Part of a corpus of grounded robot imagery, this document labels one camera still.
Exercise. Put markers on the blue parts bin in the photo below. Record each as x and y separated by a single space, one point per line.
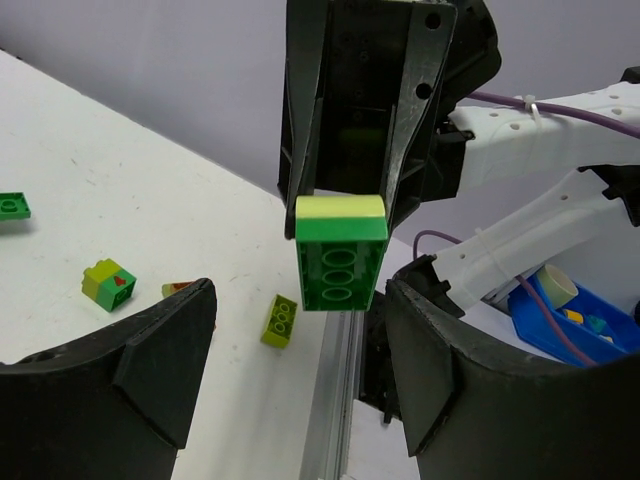
597 328

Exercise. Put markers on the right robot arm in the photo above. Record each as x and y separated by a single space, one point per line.
593 137

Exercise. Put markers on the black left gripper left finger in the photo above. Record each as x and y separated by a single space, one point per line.
117 403

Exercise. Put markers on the lime long lego brick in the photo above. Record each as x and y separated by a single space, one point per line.
280 322

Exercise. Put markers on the aluminium table edge rail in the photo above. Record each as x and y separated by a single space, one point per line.
337 383

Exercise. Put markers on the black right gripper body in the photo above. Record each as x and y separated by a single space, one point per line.
364 49

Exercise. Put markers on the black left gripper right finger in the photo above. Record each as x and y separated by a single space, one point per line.
474 407

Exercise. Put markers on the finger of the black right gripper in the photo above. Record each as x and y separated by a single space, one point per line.
306 23
429 36

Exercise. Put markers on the lime green printed lego stack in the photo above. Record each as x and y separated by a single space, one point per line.
108 284

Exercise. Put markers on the orange lego brick with lime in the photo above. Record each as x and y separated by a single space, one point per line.
169 289

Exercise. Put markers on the pale yellow on green lego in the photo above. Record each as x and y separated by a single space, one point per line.
340 244

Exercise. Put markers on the green lime long lego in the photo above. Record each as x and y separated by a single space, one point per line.
14 206

